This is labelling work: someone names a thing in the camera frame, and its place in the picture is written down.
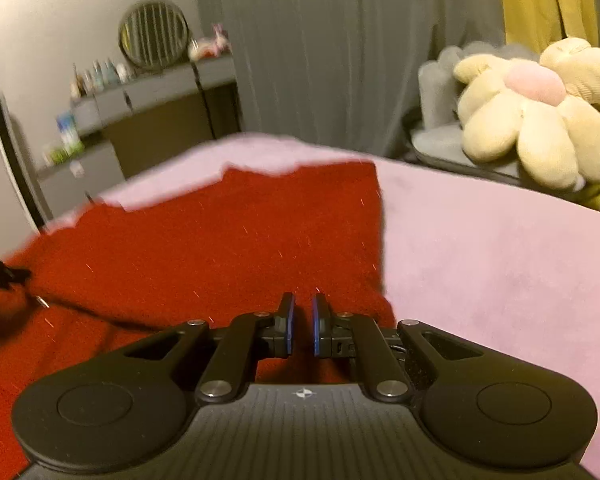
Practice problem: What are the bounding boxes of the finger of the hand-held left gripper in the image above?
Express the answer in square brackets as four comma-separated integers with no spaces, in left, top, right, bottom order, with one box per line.
[0,256,33,291]

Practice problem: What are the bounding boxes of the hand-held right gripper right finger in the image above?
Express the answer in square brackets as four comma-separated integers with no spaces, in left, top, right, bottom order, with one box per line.
[312,292,485,405]

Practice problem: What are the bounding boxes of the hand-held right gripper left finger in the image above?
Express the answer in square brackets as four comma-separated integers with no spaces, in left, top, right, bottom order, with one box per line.
[124,292,297,405]

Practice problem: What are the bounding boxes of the red knit sweater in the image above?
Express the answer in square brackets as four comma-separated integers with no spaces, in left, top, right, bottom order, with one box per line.
[0,159,398,480]

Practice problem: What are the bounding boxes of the white framed panel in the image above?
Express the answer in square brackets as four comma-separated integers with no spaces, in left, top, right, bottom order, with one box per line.
[0,95,48,233]

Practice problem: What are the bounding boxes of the green packet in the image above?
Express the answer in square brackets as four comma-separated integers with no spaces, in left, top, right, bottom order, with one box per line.
[42,142,86,166]

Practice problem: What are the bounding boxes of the blue and white bottle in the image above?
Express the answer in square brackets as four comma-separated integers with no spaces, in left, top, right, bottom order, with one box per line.
[55,112,81,148]

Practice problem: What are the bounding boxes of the pink bed sheet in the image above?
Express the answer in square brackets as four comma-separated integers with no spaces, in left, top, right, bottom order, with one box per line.
[40,132,600,480]

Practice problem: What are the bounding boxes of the row of small bottles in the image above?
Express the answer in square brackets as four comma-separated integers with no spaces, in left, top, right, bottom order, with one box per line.
[69,57,133,101]

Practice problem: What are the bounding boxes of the dark chair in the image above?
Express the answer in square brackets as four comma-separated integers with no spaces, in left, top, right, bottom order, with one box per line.
[402,110,600,211]

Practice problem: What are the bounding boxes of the grey dresser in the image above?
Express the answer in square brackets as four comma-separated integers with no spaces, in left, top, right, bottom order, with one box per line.
[35,55,246,221]

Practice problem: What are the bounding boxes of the round table mirror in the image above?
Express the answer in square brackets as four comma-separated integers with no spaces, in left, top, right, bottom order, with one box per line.
[117,0,190,71]

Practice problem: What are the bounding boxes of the cream flower plush pillow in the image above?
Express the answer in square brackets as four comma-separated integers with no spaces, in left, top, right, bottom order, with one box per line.
[452,36,600,190]

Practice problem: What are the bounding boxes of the grey curtain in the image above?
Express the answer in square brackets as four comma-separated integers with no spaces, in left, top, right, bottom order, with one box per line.
[190,0,511,161]

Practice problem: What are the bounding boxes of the pink plush toy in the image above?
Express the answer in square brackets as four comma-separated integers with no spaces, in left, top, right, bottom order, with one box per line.
[187,22,231,61]

